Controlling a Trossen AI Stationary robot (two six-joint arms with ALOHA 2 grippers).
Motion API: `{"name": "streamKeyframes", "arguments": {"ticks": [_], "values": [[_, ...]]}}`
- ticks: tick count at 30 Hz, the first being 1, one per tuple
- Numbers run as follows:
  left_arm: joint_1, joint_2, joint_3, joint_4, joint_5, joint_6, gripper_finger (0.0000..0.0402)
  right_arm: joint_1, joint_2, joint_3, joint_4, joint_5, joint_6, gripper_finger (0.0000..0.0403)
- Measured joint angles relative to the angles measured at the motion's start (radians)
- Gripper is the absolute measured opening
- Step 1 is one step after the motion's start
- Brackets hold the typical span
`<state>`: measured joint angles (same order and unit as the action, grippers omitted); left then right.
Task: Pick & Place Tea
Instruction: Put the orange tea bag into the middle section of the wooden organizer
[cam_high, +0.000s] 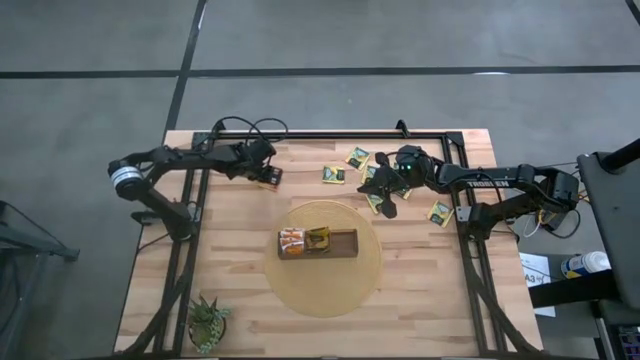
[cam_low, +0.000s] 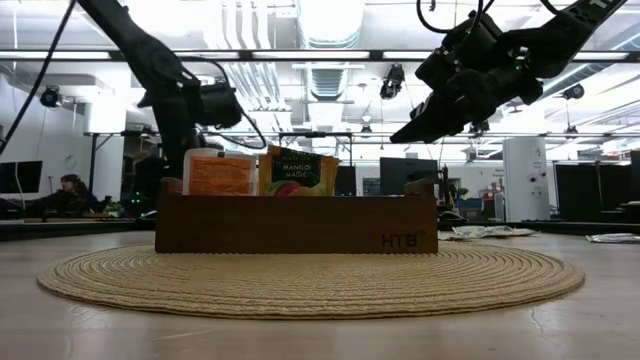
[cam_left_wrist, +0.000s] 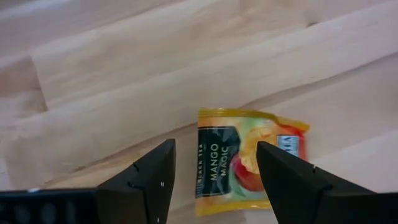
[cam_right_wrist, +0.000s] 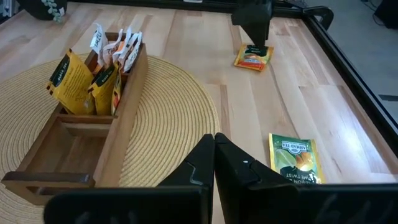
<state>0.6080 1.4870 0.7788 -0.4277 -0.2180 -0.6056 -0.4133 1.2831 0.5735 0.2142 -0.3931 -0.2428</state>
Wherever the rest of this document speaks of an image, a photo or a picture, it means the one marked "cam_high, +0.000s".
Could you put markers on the black power adapter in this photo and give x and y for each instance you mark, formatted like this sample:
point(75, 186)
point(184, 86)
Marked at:
point(550, 221)

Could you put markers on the small potted succulent plant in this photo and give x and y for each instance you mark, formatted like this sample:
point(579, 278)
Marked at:
point(207, 325)

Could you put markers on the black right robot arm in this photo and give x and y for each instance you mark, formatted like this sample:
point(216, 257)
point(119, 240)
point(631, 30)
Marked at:
point(490, 177)

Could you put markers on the grey equipment cart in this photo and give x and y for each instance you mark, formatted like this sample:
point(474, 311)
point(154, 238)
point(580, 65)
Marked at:
point(612, 225)

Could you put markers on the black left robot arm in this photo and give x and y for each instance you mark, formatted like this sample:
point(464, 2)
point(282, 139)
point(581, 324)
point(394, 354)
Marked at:
point(165, 155)

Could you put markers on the white paper sheet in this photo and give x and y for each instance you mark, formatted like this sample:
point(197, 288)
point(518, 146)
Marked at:
point(535, 265)

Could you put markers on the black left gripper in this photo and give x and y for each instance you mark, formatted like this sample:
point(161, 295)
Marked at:
point(255, 157)

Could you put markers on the black metal table frame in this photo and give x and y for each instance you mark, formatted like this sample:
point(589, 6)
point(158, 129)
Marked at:
point(325, 135)

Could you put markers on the black pole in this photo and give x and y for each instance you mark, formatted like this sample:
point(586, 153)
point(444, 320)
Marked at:
point(620, 156)

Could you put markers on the brown wooden tea box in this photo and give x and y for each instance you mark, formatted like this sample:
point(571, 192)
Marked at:
point(345, 242)

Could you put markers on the white plastic bottle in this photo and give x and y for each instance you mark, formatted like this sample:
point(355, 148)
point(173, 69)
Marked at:
point(585, 264)

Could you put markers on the grey metal stand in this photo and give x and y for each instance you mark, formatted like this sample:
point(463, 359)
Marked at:
point(30, 250)

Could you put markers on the orange paper tea packet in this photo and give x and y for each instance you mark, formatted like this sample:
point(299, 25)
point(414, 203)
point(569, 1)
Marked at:
point(292, 253)
point(292, 231)
point(292, 248)
point(292, 242)
point(292, 236)

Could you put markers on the round woven straw placemat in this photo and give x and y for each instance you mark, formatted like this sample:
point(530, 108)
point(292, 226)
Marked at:
point(325, 290)

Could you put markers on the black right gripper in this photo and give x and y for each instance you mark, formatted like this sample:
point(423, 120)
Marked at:
point(390, 182)

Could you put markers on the black shelf bar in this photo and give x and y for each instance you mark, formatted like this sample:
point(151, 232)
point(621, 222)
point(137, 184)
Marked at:
point(570, 290)

